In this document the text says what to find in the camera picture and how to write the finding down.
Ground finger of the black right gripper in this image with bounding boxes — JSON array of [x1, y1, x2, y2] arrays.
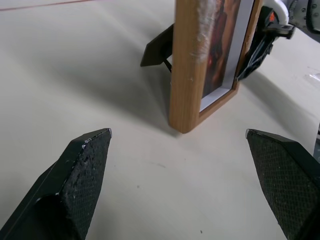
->
[[235, 31, 274, 82]]

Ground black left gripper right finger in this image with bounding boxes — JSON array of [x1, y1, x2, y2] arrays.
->
[[245, 128, 320, 240]]

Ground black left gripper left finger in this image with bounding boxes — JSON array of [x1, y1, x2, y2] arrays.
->
[[0, 127, 113, 240]]

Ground wooden picture frame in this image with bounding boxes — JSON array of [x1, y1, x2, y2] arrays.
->
[[140, 0, 264, 135]]

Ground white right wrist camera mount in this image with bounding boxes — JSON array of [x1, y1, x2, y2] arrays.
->
[[264, 0, 291, 25]]

